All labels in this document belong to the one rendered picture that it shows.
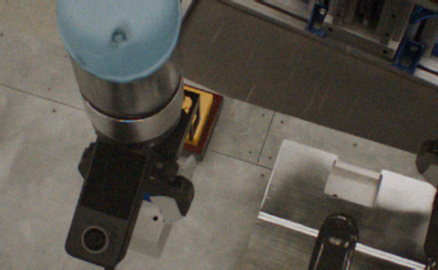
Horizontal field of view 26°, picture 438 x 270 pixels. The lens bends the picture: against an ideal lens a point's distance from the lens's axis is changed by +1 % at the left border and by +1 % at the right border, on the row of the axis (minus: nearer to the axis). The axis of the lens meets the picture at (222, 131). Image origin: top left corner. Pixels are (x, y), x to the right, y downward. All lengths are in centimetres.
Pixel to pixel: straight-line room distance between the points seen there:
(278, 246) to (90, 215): 27
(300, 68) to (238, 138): 73
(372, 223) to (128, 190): 32
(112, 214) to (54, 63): 43
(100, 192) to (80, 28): 19
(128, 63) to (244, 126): 51
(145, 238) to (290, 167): 18
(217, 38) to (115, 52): 125
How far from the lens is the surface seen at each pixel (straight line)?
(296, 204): 96
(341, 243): 96
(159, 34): 57
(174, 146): 76
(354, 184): 100
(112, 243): 73
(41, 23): 211
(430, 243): 79
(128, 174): 72
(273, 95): 177
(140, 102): 63
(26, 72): 114
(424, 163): 86
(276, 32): 183
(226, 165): 107
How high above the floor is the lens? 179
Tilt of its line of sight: 66 degrees down
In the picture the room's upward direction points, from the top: 2 degrees clockwise
